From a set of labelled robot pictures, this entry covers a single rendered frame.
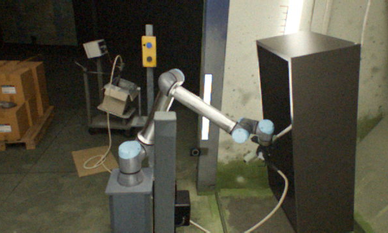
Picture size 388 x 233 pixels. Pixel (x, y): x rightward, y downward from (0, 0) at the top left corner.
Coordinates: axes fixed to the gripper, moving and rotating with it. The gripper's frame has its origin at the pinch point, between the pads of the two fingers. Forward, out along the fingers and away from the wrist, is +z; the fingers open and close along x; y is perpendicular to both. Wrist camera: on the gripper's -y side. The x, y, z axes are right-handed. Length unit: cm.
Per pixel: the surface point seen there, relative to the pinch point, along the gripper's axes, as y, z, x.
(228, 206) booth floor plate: -19, 95, -17
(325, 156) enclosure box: 36.0, -29.0, 11.9
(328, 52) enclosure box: 13, -82, 26
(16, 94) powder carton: -299, 74, -131
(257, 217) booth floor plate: 6, 92, -5
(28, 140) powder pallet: -246, 103, -147
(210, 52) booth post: -91, -22, 30
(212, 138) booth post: -63, 49, 4
